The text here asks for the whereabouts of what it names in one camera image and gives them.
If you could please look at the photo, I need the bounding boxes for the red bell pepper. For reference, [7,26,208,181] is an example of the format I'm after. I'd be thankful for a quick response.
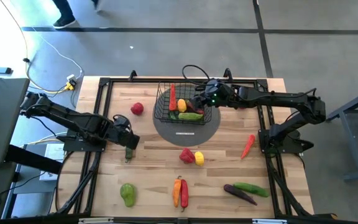
[179,147,196,165]

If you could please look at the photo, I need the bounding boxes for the red long pepper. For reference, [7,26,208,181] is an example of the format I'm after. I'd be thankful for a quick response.
[180,179,190,213]

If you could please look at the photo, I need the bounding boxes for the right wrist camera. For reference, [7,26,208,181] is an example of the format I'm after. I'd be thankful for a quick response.
[206,79,226,93]

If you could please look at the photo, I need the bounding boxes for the green bell pepper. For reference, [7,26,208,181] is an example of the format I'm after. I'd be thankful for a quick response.
[119,182,137,208]

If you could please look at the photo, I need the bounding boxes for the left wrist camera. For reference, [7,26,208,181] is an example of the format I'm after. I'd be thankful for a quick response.
[112,114,132,130]

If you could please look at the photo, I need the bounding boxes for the grey desk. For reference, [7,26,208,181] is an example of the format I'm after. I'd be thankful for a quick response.
[0,77,30,169]

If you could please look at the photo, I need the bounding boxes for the green cucumber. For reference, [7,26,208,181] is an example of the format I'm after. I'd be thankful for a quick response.
[232,182,270,198]
[178,112,204,122]

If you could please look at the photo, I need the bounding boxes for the white box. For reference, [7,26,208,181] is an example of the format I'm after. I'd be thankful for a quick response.
[39,142,65,182]

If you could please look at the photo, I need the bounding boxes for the purple eggplant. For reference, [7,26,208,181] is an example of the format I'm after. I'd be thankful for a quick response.
[223,184,258,207]

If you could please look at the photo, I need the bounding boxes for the dark green pepper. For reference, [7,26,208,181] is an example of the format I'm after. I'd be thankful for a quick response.
[124,147,134,164]

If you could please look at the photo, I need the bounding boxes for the yellow lemon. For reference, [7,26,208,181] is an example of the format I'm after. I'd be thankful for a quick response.
[177,98,188,113]

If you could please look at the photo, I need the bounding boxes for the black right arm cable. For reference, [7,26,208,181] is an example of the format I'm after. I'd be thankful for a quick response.
[181,64,211,86]

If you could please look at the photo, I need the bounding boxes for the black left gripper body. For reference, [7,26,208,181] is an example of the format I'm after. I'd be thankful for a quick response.
[112,127,141,150]

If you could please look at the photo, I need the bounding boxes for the person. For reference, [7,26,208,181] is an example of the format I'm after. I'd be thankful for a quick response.
[52,0,101,30]

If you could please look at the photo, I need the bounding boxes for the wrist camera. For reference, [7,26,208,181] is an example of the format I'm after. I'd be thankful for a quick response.
[206,79,226,93]
[112,114,132,130]

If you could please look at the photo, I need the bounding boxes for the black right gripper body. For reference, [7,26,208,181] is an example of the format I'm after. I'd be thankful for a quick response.
[201,90,236,108]

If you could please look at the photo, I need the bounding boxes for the small red pepper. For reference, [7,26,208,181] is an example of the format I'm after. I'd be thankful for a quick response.
[187,100,205,115]

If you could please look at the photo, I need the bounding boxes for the black desk leg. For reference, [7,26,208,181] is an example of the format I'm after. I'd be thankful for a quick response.
[4,144,62,175]

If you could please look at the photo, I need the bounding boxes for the orange long pepper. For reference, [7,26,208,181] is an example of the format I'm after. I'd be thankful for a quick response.
[172,175,182,208]

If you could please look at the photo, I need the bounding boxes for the grey trestle table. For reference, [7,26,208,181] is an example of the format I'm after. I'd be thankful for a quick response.
[325,84,358,182]

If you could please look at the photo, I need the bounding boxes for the orange-red chili pepper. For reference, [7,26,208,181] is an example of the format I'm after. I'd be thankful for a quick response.
[168,83,178,112]
[240,134,256,160]

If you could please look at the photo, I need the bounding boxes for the red round fruit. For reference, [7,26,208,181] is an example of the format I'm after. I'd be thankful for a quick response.
[130,102,145,116]

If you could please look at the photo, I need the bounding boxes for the grey round mat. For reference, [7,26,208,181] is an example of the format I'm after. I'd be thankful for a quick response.
[152,88,222,147]

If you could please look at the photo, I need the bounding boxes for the black wire basket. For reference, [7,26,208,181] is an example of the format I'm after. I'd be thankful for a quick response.
[153,81,213,126]

